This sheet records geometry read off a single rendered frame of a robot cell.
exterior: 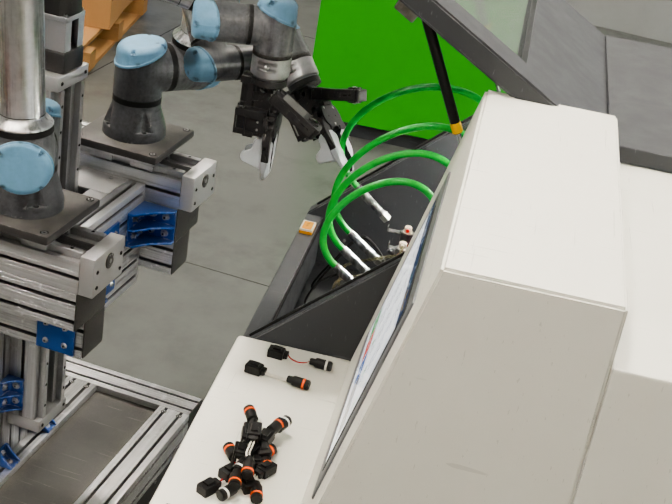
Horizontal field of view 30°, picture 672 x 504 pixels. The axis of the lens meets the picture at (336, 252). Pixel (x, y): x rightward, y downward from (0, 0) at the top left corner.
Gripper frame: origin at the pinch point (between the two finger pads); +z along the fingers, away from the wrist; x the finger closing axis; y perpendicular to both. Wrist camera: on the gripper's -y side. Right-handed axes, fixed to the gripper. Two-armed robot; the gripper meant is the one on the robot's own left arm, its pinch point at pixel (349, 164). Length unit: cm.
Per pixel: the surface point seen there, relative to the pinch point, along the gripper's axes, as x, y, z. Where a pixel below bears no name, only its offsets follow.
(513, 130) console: 49, -52, 16
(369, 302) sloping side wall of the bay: 29.5, -6.7, 29.5
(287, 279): 4.5, 22.1, 16.4
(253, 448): 66, 4, 45
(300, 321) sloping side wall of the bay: 32.0, 6.9, 27.5
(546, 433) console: 89, -53, 56
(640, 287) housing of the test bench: 67, -65, 45
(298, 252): -7.7, 24.0, 10.8
